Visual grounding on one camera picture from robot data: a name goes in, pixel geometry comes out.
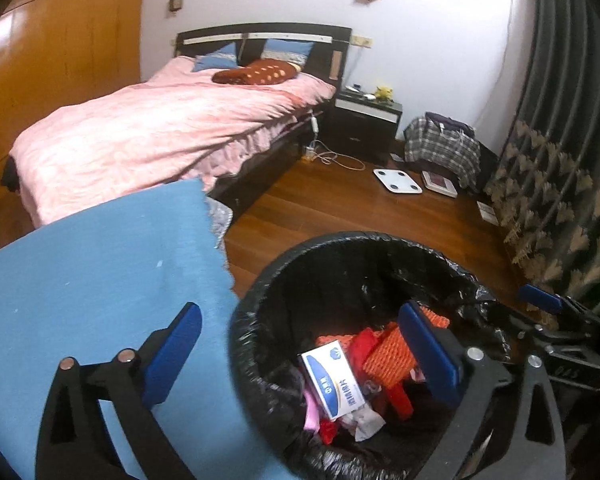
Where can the white and blue box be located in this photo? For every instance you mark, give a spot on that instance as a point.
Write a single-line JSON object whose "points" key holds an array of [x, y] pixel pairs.
{"points": [[330, 380]]}

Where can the pink blanket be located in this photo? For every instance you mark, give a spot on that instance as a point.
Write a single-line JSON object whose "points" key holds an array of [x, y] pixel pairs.
{"points": [[155, 130]]}

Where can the orange foam mesh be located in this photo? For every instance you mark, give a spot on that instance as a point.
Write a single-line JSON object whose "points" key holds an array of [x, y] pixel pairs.
{"points": [[387, 355]]}

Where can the dark nightstand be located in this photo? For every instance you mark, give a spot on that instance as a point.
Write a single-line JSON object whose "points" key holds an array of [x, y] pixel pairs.
{"points": [[362, 127]]}

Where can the dark wooden bed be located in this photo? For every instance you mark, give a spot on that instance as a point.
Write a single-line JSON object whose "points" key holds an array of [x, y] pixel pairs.
{"points": [[290, 30]]}

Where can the red cloth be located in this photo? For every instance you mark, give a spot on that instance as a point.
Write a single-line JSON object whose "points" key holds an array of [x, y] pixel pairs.
{"points": [[362, 347]]}

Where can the pink cloth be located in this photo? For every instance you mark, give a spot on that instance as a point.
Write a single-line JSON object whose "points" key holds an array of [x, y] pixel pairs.
{"points": [[312, 410]]}

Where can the yellow power strip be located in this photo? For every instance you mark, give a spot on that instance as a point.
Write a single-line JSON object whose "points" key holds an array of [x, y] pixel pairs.
{"points": [[308, 154]]}

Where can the trash bin with black bag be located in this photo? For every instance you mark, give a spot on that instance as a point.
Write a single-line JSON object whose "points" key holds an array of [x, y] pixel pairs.
{"points": [[330, 280]]}

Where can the wall socket panel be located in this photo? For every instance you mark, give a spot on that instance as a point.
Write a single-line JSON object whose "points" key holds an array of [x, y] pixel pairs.
{"points": [[361, 40]]}

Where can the brown dotted pillow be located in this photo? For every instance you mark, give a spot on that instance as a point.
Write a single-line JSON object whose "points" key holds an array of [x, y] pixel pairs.
{"points": [[255, 73]]}

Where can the white bathroom scale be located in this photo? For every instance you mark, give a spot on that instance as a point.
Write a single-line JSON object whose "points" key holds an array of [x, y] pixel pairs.
{"points": [[397, 181]]}

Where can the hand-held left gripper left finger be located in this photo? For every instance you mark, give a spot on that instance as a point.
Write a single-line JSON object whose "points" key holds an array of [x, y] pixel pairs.
{"points": [[172, 355]]}

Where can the grey quilted cloth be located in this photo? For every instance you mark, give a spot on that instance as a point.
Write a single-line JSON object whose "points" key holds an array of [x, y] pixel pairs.
{"points": [[220, 220]]}

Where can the plaid cloth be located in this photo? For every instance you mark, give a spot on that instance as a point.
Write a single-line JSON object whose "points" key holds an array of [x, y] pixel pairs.
{"points": [[440, 152]]}

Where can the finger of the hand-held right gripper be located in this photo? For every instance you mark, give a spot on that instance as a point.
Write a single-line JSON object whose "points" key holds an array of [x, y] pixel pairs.
{"points": [[540, 297], [530, 327]]}

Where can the dark bag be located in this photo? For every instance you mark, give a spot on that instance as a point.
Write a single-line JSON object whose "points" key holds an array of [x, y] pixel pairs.
{"points": [[450, 122]]}

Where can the blue table cloth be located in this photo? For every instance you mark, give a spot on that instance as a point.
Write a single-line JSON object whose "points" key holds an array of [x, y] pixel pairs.
{"points": [[105, 270]]}

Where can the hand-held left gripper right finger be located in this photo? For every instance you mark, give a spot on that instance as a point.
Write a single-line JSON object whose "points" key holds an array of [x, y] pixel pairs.
{"points": [[427, 355]]}

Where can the wooden wardrobe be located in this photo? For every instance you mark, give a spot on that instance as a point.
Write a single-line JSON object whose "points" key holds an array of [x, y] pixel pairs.
{"points": [[65, 35]]}

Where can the yellow plush toy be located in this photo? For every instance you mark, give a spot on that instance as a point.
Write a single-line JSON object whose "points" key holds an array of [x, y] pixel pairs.
{"points": [[384, 92]]}

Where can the dark patterned curtain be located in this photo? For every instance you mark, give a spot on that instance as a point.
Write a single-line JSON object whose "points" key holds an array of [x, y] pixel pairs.
{"points": [[560, 110]]}

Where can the small wall lamp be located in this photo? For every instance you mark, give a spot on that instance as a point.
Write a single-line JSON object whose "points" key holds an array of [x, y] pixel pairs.
{"points": [[176, 2]]}

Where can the blue pillow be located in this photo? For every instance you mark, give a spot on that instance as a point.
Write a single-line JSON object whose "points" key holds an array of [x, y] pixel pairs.
{"points": [[287, 50], [215, 59]]}

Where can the small white floor box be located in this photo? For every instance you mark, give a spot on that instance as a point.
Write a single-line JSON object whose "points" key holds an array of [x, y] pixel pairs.
{"points": [[487, 211]]}

